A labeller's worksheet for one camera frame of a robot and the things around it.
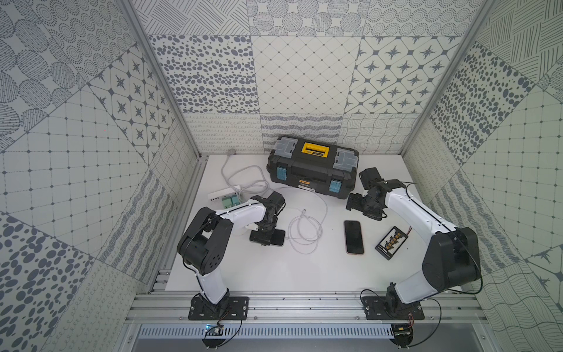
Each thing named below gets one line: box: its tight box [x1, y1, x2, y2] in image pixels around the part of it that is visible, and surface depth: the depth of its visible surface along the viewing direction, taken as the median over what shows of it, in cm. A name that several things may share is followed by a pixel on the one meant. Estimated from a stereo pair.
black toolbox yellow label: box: [266, 135, 360, 200], surface depth 99 cm
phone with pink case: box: [343, 220, 365, 255], surface depth 91 cm
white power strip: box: [207, 185, 242, 202], surface depth 102 cm
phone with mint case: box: [270, 228, 286, 246], surface depth 90 cm
